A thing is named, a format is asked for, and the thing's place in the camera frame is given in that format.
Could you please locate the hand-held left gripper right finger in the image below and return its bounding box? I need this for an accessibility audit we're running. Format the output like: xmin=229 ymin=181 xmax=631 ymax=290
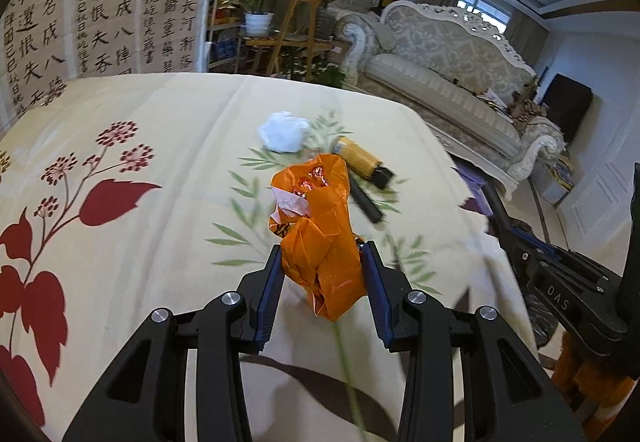
xmin=359 ymin=242 xmax=586 ymax=442

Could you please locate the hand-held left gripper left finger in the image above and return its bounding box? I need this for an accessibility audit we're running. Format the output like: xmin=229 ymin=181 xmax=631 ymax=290
xmin=62 ymin=245 xmax=285 ymax=442

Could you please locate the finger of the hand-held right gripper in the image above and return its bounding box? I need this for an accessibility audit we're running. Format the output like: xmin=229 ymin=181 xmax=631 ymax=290
xmin=481 ymin=183 xmax=558 ymax=273

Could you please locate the orange plastic bag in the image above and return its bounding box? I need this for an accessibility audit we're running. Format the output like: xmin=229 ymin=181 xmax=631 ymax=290
xmin=269 ymin=153 xmax=363 ymax=322

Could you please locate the purple cloth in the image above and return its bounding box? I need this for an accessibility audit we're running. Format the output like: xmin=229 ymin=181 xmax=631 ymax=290
xmin=452 ymin=162 xmax=493 ymax=233

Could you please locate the white door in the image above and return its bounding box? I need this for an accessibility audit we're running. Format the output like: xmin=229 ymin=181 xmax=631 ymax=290
xmin=557 ymin=137 xmax=640 ymax=268

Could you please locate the black tube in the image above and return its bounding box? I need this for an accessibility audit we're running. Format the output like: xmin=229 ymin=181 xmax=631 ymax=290
xmin=347 ymin=177 xmax=386 ymax=224

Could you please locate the orange clothing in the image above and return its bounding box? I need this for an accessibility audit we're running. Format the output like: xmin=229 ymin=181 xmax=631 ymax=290
xmin=550 ymin=332 xmax=638 ymax=442

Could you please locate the brown patterned cloth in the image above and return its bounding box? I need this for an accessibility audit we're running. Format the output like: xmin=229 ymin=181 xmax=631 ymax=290
xmin=510 ymin=95 xmax=551 ymax=123

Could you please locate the black television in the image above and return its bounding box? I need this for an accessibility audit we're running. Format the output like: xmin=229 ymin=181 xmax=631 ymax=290
xmin=542 ymin=74 xmax=593 ymax=143

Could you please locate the yellow bottle with black cap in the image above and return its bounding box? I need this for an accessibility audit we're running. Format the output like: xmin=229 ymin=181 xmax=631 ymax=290
xmin=332 ymin=135 xmax=396 ymax=190

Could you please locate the ornate cream sofa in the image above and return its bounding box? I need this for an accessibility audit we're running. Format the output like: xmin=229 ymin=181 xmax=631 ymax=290
xmin=335 ymin=0 xmax=568 ymax=200

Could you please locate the white crumpled paper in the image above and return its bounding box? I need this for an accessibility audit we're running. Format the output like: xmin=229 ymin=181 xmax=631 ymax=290
xmin=256 ymin=111 xmax=310 ymax=153

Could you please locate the floral bed sheet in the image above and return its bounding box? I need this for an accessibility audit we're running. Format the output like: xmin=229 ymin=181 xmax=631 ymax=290
xmin=0 ymin=72 xmax=538 ymax=442

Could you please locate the window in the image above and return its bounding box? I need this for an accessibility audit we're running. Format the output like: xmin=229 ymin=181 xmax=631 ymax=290
xmin=460 ymin=0 xmax=513 ymax=36

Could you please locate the wooden plant stand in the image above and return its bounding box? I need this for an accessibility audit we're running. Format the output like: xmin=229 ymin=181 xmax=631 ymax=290
xmin=267 ymin=0 xmax=326 ymax=78

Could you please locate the calligraphy folding screen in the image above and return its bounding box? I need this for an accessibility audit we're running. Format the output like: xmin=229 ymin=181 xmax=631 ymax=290
xmin=0 ymin=0 xmax=221 ymax=128

